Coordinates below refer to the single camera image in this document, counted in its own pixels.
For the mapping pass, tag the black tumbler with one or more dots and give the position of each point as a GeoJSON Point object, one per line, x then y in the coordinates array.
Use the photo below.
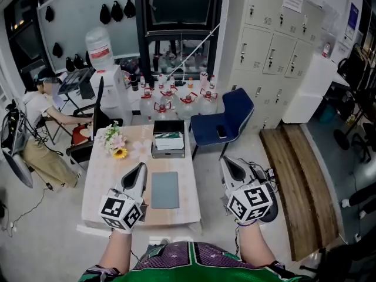
{"type": "Point", "coordinates": [134, 82]}

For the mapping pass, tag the black-framed window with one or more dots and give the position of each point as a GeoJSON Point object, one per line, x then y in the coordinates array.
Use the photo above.
{"type": "Point", "coordinates": [176, 4]}

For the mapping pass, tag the black garment rack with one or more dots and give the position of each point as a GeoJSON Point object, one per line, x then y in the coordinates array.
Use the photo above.
{"type": "Point", "coordinates": [355, 69]}

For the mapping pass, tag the green purple mesh jersey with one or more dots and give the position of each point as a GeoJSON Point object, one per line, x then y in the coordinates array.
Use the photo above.
{"type": "Point", "coordinates": [191, 266]}

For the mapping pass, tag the black round floor stand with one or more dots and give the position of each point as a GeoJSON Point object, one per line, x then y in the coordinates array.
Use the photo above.
{"type": "Point", "coordinates": [341, 140]}

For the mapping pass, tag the red-labelled clear bottle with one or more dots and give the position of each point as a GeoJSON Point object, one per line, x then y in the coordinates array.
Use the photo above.
{"type": "Point", "coordinates": [326, 50]}

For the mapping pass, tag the white low cabinet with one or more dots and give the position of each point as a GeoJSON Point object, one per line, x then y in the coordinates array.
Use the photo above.
{"type": "Point", "coordinates": [308, 95]}

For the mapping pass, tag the small red-capped bottle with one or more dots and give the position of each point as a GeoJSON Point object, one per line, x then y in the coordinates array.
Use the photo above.
{"type": "Point", "coordinates": [212, 82]}
{"type": "Point", "coordinates": [142, 81]}
{"type": "Point", "coordinates": [171, 81]}
{"type": "Point", "coordinates": [160, 81]}

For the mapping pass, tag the black folding stand table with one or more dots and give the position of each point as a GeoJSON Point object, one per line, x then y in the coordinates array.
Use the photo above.
{"type": "Point", "coordinates": [73, 79]}

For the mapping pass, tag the artificial flower bunch with sunflower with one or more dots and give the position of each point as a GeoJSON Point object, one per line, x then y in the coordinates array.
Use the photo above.
{"type": "Point", "coordinates": [120, 153]}

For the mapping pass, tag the pink tall tumbler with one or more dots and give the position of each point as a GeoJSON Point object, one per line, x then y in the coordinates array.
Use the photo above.
{"type": "Point", "coordinates": [203, 80]}

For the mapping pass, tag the pale green notebook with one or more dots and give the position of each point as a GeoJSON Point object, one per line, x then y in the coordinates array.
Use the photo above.
{"type": "Point", "coordinates": [165, 189]}

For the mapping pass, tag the frosted glass wall board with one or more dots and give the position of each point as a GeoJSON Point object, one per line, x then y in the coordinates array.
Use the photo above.
{"type": "Point", "coordinates": [76, 34]}

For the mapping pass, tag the blue shell chair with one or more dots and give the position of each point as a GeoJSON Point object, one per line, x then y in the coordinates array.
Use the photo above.
{"type": "Point", "coordinates": [205, 128]}

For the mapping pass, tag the black desktop storage box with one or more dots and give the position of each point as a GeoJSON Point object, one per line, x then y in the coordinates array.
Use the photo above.
{"type": "Point", "coordinates": [167, 153]}

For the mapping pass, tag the orange drink bottle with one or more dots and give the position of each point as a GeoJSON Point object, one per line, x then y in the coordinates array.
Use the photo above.
{"type": "Point", "coordinates": [190, 83]}

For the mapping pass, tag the group of black wall-hung caps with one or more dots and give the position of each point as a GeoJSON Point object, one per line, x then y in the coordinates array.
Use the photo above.
{"type": "Point", "coordinates": [104, 15]}

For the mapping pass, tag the pink floral tablecloth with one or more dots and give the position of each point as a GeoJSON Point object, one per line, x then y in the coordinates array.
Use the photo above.
{"type": "Point", "coordinates": [100, 187]}

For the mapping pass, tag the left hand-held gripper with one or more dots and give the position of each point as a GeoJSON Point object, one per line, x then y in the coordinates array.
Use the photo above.
{"type": "Point", "coordinates": [117, 213]}

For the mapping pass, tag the person's left forearm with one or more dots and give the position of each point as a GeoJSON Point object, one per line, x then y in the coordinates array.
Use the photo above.
{"type": "Point", "coordinates": [116, 251]}

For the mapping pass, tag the white water dispenser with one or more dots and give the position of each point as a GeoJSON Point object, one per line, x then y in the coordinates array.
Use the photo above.
{"type": "Point", "coordinates": [113, 90]}

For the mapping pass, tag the grey pod-shaped case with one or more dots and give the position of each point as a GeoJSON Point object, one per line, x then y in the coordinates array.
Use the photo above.
{"type": "Point", "coordinates": [20, 172]}

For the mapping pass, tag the white desk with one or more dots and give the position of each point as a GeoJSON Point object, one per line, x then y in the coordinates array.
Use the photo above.
{"type": "Point", "coordinates": [340, 81]}

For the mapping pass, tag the black equipment backpack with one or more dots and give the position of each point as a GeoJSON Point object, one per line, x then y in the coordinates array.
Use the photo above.
{"type": "Point", "coordinates": [11, 128]}

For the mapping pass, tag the white and green paper box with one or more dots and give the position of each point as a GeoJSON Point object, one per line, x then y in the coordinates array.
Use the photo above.
{"type": "Point", "coordinates": [169, 142]}

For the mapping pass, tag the person's right forearm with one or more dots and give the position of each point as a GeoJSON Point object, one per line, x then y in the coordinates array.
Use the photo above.
{"type": "Point", "coordinates": [255, 245]}

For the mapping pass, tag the large clear water barrel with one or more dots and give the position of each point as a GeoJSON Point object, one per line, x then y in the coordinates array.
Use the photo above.
{"type": "Point", "coordinates": [98, 48]}

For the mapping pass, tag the wooden step platform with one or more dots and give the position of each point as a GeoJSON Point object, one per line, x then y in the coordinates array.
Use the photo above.
{"type": "Point", "coordinates": [302, 192]}

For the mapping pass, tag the black office chair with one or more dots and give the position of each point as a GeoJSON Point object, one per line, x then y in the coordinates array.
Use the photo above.
{"type": "Point", "coordinates": [98, 110]}

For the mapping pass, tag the teal waste bin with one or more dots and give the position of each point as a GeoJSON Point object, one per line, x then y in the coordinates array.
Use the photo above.
{"type": "Point", "coordinates": [326, 114]}

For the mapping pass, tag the black swivel chair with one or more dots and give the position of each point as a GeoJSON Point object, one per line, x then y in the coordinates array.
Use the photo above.
{"type": "Point", "coordinates": [346, 260]}

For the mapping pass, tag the white power strip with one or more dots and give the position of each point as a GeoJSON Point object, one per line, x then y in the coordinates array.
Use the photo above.
{"type": "Point", "coordinates": [13, 226]}

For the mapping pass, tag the person's left grey sneaker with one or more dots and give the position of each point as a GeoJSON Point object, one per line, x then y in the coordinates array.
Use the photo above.
{"type": "Point", "coordinates": [164, 241]}

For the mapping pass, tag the white paper notice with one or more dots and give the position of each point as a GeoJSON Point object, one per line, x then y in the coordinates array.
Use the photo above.
{"type": "Point", "coordinates": [292, 1]}

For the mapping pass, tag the blue wall poster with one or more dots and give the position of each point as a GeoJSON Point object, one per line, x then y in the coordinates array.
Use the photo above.
{"type": "Point", "coordinates": [352, 16]}

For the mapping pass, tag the beige metal locker cabinet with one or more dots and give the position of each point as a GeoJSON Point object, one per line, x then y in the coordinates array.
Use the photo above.
{"type": "Point", "coordinates": [255, 48]}

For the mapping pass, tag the black pod-shaped case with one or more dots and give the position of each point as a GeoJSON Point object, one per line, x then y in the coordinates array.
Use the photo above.
{"type": "Point", "coordinates": [273, 207]}

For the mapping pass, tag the black smartphone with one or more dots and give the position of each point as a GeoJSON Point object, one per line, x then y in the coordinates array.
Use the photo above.
{"type": "Point", "coordinates": [221, 131]}

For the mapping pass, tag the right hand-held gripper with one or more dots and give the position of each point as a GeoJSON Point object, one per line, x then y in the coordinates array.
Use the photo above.
{"type": "Point", "coordinates": [249, 203]}

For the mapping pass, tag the purple wristband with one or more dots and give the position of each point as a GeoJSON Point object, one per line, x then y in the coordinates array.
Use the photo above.
{"type": "Point", "coordinates": [247, 224]}

